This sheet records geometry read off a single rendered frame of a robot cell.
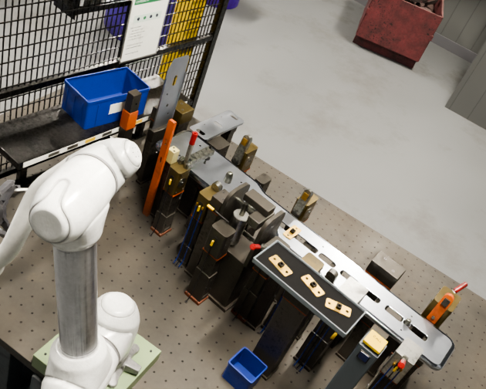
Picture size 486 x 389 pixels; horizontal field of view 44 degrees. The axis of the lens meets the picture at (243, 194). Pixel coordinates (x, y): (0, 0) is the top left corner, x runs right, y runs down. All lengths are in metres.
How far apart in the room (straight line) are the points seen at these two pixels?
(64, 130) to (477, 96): 4.65
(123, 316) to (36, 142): 0.80
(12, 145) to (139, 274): 0.66
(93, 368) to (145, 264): 0.79
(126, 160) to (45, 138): 0.95
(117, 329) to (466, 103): 5.04
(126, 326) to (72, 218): 0.61
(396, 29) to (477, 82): 1.02
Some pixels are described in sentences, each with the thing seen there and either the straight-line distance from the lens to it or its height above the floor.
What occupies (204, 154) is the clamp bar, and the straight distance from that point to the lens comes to 2.38.
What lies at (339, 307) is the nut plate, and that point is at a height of 1.17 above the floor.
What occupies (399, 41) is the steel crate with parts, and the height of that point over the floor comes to 0.25.
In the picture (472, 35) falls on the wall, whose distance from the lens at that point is 7.75.
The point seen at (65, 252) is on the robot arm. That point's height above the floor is 1.41.
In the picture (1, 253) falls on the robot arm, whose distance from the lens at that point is 1.76.
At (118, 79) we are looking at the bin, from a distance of 2.61.
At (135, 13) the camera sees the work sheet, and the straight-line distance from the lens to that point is 2.55.
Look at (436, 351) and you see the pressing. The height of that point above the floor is 1.00.
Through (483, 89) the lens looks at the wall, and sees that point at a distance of 6.28.
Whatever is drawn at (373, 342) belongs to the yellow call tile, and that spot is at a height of 1.16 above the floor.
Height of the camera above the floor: 2.48
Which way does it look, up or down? 38 degrees down
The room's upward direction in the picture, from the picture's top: 23 degrees clockwise
